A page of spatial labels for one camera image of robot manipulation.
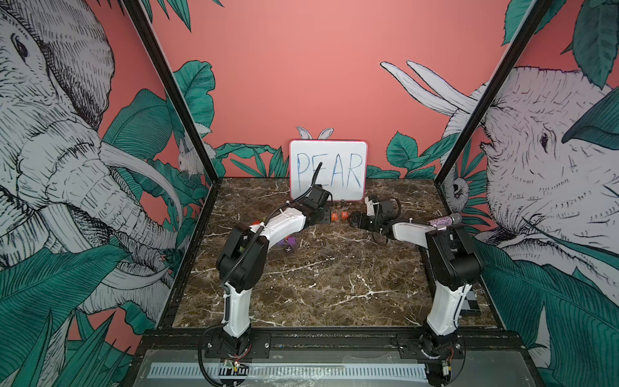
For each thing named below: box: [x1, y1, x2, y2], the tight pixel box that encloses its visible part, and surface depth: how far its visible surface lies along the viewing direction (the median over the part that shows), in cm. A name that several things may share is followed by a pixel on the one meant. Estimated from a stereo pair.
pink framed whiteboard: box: [288, 138, 369, 202], surface depth 106 cm
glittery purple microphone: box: [427, 212, 463, 227], surface depth 104 cm
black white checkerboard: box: [460, 290, 482, 316], surface depth 82 cm
